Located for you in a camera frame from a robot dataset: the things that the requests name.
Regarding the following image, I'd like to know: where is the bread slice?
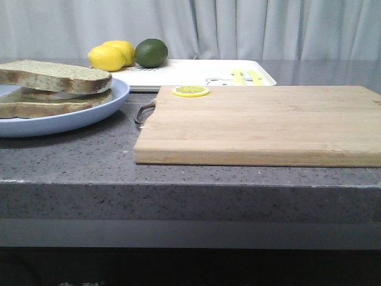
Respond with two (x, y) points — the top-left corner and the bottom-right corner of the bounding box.
(1, 88), (113, 119)
(1, 60), (113, 95)

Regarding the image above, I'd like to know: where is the green lime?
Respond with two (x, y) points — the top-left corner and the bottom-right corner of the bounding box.
(135, 38), (168, 68)

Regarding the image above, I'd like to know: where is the fried egg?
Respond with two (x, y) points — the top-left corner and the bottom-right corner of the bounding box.
(20, 88), (86, 101)

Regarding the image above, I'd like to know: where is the white curtain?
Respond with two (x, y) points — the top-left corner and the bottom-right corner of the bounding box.
(1, 1), (380, 60)

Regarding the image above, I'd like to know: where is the wooden cutting board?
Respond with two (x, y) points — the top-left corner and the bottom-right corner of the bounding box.
(134, 86), (380, 167)

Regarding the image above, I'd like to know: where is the rear yellow lemon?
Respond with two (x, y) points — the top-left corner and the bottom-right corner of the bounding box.
(103, 40), (135, 67)

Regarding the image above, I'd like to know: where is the white rectangular tray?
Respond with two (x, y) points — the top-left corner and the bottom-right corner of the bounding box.
(113, 60), (276, 92)

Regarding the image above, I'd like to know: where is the front yellow lemon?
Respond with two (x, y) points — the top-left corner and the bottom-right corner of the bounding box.
(88, 45), (126, 72)

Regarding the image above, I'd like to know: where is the light blue plate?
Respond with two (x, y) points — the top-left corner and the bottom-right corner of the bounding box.
(1, 79), (130, 138)

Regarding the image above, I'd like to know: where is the yellow lemon slice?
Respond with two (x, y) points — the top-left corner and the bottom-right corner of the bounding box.
(172, 85), (210, 97)

